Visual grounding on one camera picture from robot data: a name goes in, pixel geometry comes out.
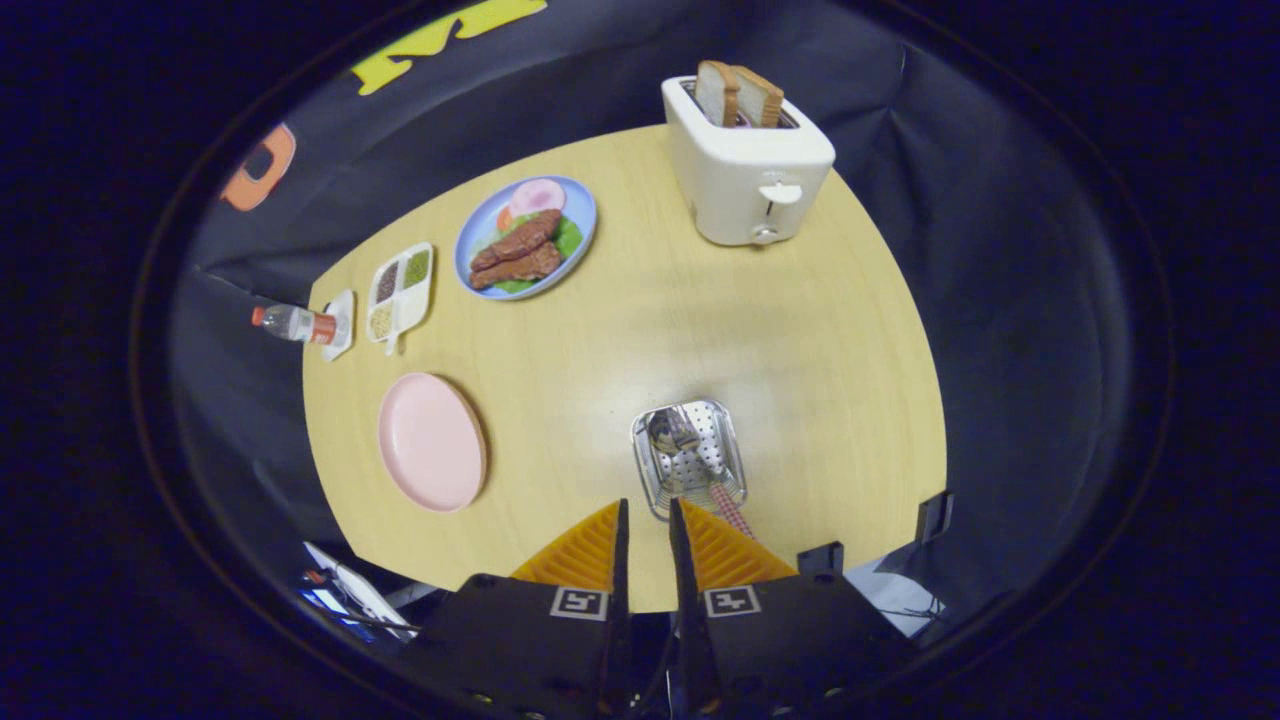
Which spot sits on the white square coaster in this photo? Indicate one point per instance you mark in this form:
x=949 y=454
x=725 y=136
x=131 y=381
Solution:
x=343 y=325

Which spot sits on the pink ham slice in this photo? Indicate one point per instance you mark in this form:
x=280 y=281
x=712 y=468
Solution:
x=537 y=197

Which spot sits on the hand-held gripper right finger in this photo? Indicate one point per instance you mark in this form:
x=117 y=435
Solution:
x=790 y=640

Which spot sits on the white divided bean dish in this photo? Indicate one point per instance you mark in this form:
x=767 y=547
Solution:
x=415 y=300

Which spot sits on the white flat panel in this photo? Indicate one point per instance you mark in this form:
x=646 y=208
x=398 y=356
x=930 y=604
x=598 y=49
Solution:
x=360 y=590

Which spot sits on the blue food plate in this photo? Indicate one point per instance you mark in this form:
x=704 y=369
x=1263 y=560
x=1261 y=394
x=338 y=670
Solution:
x=475 y=240

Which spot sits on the toast bread slice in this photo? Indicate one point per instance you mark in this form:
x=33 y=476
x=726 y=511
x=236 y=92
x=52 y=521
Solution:
x=760 y=97
x=714 y=92

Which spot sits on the orange carrot slice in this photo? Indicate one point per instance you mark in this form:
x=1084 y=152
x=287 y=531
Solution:
x=504 y=218

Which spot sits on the clear plastic water bottle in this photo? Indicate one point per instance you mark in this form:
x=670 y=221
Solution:
x=295 y=323

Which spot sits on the brown meat strip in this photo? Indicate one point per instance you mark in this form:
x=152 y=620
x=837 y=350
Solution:
x=522 y=238
x=515 y=268

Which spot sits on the blue lit screen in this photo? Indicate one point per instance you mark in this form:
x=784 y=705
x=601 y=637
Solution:
x=322 y=605

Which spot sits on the white toaster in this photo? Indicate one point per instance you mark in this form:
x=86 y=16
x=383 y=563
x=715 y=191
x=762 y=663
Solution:
x=740 y=190

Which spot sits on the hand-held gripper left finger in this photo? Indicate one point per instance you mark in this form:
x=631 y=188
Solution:
x=530 y=640

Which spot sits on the pink round plate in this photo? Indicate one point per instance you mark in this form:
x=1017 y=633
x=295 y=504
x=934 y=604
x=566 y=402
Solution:
x=430 y=440

